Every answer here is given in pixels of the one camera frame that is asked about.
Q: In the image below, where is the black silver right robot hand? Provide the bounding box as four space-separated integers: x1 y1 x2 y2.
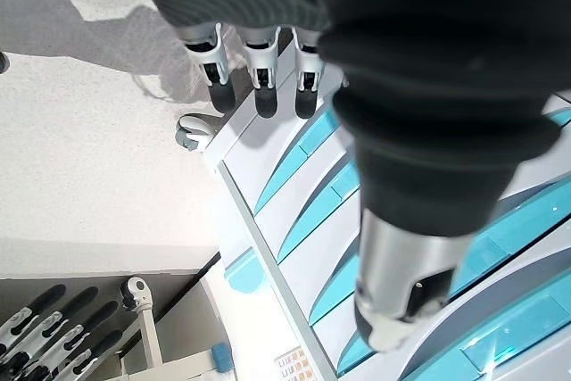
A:
0 285 124 381

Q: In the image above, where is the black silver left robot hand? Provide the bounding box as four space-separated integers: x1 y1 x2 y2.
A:
124 0 571 353

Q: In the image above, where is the blue front cart drawer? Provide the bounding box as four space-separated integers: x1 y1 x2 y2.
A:
261 160 371 266

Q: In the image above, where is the bed caster wheel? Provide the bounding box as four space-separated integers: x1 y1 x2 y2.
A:
120 277 151 311

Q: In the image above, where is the blue bed corner bumper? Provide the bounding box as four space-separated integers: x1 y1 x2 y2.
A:
211 342 232 373

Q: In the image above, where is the white blue medical cart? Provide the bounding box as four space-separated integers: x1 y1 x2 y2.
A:
203 28 571 381

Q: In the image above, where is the light blue plastic bin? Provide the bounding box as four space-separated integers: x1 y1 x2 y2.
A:
225 246 269 297

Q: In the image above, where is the cart caster wheel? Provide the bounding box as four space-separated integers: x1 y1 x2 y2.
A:
176 112 215 153

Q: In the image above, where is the white lattice basket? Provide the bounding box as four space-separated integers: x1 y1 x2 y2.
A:
274 344 320 381

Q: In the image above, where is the cream metal bed frame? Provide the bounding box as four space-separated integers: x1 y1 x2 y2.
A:
118 271 233 381

